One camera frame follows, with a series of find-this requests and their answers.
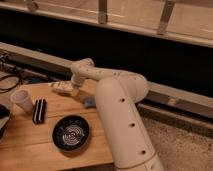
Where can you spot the blue sponge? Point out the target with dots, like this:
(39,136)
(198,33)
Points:
(89,102)

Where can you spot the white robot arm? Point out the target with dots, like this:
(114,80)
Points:
(116,93)

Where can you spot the wooden table board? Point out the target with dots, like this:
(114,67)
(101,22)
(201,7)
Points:
(29,147)

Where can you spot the black rectangular block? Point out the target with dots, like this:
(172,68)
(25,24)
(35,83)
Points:
(39,111)

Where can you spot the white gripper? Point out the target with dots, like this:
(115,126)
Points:
(65,87)

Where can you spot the dark object at left edge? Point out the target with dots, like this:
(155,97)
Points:
(4,118)

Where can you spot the dark ceramic bowl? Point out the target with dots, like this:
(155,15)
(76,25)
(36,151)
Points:
(71,133)

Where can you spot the white plastic cup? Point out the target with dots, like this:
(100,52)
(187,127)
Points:
(22,99)

